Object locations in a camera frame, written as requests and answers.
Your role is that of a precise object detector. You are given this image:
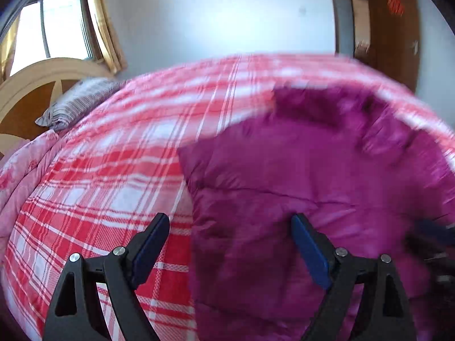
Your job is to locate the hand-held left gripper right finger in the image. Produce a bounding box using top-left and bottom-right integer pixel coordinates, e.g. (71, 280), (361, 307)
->
(291, 213), (417, 341)

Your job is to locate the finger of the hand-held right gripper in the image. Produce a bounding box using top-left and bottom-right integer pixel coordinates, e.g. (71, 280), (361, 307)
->
(405, 218), (455, 256)

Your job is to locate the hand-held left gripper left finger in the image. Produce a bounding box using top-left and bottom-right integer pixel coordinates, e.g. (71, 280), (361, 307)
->
(43, 213), (171, 341)

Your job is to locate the magenta down jacket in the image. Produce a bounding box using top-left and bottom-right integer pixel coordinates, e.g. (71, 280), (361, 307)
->
(177, 83), (455, 341)

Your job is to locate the red plaid bedspread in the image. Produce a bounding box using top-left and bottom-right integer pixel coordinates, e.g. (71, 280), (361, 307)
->
(0, 53), (455, 341)

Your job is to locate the pink floral quilt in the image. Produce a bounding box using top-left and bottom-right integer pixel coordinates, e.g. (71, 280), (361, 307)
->
(0, 130), (69, 244)

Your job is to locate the striped pillow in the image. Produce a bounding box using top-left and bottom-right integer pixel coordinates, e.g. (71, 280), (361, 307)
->
(35, 78), (129, 131)

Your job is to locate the brown wooden door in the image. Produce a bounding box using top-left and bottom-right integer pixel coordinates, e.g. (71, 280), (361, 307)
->
(365, 0), (421, 93)

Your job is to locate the wooden headboard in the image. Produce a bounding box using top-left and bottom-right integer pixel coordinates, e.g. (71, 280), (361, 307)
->
(0, 58), (116, 159)

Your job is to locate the yellow curtain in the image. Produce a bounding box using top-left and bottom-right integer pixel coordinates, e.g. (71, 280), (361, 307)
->
(87, 0), (128, 75)

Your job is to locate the window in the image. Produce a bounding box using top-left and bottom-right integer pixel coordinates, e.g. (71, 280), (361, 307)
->
(0, 0), (104, 79)

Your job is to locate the dark door frame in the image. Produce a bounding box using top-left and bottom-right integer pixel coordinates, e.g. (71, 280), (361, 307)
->
(327, 0), (371, 63)

